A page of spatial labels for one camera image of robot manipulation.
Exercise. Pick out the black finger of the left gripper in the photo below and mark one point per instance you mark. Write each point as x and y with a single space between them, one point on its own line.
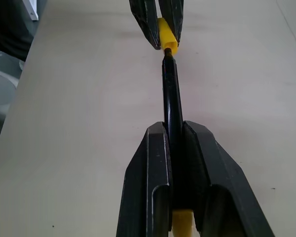
145 19
175 14

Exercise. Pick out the white metal frame piece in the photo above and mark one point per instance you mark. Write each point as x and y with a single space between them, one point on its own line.
34 10

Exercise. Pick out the black draped cloth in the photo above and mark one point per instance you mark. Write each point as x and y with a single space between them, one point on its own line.
10 27

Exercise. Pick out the yellow marker cap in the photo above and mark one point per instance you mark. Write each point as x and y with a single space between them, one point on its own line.
166 34

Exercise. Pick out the black marker with yellow end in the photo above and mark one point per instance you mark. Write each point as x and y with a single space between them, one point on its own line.
171 98

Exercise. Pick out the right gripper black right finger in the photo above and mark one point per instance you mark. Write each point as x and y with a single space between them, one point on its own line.
219 182

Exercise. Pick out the grey round base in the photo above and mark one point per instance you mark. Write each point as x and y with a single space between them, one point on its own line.
1 91

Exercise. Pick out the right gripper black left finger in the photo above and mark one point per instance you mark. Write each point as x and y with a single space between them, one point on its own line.
148 172

